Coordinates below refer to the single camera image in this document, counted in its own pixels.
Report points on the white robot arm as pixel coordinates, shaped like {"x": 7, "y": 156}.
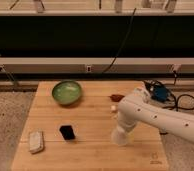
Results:
{"x": 134, "y": 107}

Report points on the black eraser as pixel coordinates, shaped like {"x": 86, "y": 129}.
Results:
{"x": 67, "y": 132}

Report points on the red chili pepper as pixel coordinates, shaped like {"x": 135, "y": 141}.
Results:
{"x": 116, "y": 97}

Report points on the green bowl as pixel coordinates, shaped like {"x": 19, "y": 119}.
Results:
{"x": 67, "y": 92}

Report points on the blue black device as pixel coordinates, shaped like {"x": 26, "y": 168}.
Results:
{"x": 159, "y": 93}

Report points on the white sponge block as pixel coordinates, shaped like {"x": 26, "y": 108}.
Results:
{"x": 36, "y": 142}

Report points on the white wall outlet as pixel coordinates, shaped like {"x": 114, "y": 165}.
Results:
{"x": 89, "y": 69}

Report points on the right wall outlet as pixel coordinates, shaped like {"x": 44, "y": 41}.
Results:
{"x": 175, "y": 67}

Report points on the left wall outlet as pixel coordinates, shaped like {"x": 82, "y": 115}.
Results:
{"x": 2, "y": 69}

